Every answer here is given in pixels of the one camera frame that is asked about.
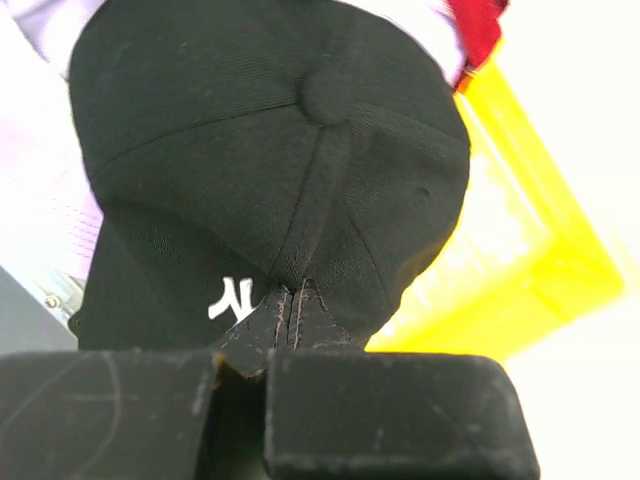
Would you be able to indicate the red baseball cap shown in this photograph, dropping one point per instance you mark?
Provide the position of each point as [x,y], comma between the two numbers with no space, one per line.
[478,26]

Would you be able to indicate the purple baseball cap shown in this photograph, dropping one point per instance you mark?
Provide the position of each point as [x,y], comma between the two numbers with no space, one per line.
[48,209]

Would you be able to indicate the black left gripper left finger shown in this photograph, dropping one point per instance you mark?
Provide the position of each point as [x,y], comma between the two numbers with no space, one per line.
[104,415]

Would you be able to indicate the yellow plastic tray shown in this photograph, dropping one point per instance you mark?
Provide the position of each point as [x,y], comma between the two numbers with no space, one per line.
[524,259]

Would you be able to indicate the black baseball cap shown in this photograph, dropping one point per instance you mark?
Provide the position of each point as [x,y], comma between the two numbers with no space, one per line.
[271,173]

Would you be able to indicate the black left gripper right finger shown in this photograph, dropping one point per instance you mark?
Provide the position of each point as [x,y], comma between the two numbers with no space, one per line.
[333,415]

